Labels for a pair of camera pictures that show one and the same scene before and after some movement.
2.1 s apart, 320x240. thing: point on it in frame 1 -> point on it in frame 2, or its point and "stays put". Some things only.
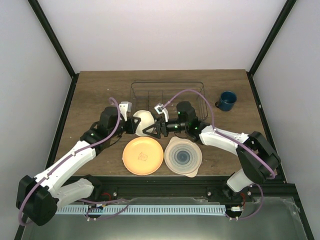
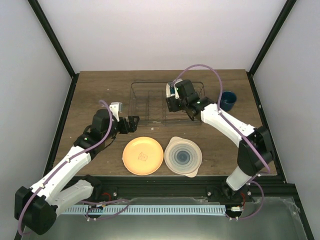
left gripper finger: x=135 y=125 stays put
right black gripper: x=160 y=127 -> x=172 y=107
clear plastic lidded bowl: x=183 y=156 stays put
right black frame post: x=280 y=20 stays put
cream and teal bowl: x=147 y=120 -> x=172 y=91
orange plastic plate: x=142 y=156 stays put
